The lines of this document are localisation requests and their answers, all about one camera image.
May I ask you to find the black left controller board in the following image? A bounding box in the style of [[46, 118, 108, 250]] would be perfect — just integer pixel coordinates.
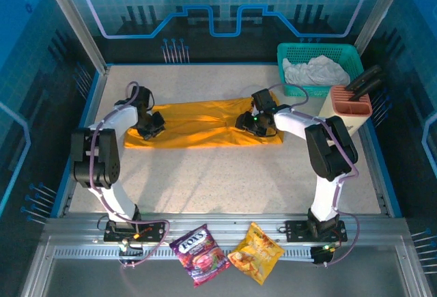
[[118, 238, 144, 267]]

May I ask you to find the teal plastic basket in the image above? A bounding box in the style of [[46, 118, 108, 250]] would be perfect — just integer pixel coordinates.
[[277, 42, 365, 98]]

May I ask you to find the black controller board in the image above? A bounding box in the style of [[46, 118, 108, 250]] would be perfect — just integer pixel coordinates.
[[311, 244, 334, 266], [118, 238, 144, 267]]

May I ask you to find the aluminium frame post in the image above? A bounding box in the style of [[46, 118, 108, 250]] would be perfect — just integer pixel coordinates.
[[37, 0, 110, 74], [353, 0, 412, 48]]

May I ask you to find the cream knife block pink top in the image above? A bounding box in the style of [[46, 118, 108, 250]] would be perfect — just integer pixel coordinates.
[[319, 85, 373, 137]]

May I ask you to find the black right controller board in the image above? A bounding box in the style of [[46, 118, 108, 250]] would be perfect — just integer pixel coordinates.
[[311, 244, 334, 266]]

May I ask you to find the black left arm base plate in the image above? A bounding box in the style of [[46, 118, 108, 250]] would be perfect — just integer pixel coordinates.
[[103, 220, 167, 243]]

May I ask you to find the white t-shirt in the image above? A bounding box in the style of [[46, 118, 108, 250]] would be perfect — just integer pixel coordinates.
[[282, 55, 352, 86]]

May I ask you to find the yellow t-shirt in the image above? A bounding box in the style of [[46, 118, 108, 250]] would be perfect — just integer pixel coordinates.
[[123, 91, 285, 150]]

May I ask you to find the yellow snack bag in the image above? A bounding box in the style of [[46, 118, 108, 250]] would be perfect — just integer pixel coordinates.
[[227, 221, 285, 286]]

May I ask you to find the aluminium front rail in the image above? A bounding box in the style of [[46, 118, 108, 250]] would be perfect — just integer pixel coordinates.
[[44, 213, 410, 260]]

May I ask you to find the black handled knife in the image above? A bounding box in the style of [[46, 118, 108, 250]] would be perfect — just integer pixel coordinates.
[[345, 64, 382, 91], [350, 79, 384, 102]]

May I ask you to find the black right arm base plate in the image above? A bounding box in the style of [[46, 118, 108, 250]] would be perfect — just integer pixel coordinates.
[[285, 220, 348, 243]]

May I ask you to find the purple candy bag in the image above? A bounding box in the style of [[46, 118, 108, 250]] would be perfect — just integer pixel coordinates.
[[169, 224, 232, 288]]

